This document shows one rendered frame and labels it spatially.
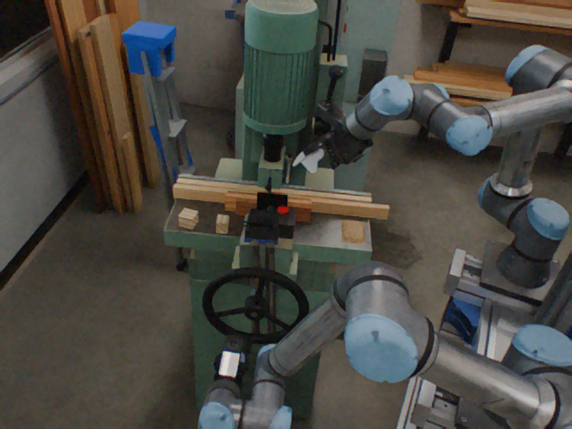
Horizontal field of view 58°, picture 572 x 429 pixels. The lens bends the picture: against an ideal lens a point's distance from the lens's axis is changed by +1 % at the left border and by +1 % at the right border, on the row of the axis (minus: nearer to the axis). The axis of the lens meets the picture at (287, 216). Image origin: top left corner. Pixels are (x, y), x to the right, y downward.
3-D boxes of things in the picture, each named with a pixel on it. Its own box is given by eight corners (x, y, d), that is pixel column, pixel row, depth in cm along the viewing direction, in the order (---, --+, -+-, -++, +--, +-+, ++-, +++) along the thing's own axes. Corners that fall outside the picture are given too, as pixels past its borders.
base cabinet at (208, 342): (194, 409, 203) (187, 281, 159) (219, 298, 248) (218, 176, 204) (308, 420, 202) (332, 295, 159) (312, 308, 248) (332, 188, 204)
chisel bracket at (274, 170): (256, 191, 151) (257, 167, 146) (262, 165, 162) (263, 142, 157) (281, 194, 151) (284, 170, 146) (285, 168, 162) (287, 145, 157)
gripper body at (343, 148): (330, 172, 124) (356, 149, 114) (315, 140, 125) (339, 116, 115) (354, 164, 128) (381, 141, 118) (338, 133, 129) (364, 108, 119)
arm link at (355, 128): (349, 105, 111) (375, 97, 116) (338, 115, 115) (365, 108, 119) (364, 135, 110) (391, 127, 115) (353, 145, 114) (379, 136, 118)
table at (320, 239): (155, 268, 144) (153, 252, 140) (180, 203, 168) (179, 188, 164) (372, 290, 144) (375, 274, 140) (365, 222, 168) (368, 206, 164)
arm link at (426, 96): (454, 131, 113) (416, 135, 108) (421, 109, 120) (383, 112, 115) (467, 97, 108) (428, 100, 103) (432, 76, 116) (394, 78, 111)
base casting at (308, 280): (188, 279, 159) (187, 257, 154) (219, 176, 204) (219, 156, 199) (332, 294, 159) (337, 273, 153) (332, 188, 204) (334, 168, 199)
